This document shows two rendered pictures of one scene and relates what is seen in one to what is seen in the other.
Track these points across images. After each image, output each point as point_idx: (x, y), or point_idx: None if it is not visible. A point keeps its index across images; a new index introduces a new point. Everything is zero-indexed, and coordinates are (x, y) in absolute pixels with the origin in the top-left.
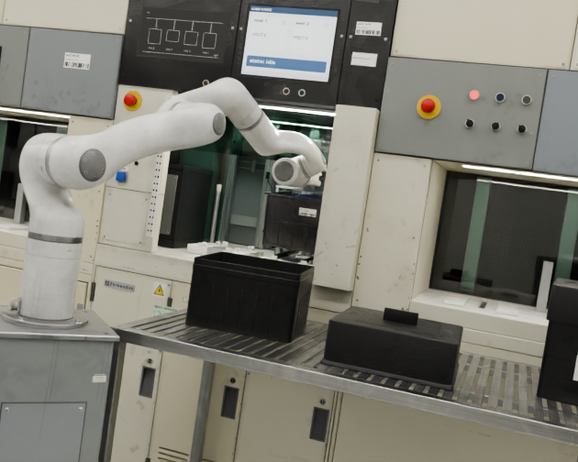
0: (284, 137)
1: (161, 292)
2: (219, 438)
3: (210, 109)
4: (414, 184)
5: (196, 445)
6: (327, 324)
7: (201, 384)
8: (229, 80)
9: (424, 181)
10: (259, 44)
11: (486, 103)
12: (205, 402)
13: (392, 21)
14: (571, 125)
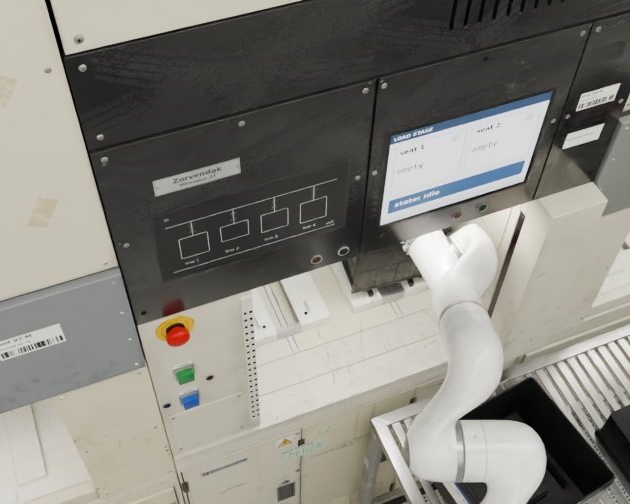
0: (478, 281)
1: (289, 442)
2: (379, 473)
3: (543, 460)
4: (619, 228)
5: (368, 499)
6: (507, 370)
7: (369, 473)
8: (493, 356)
9: None
10: (410, 180)
11: None
12: (376, 477)
13: None
14: None
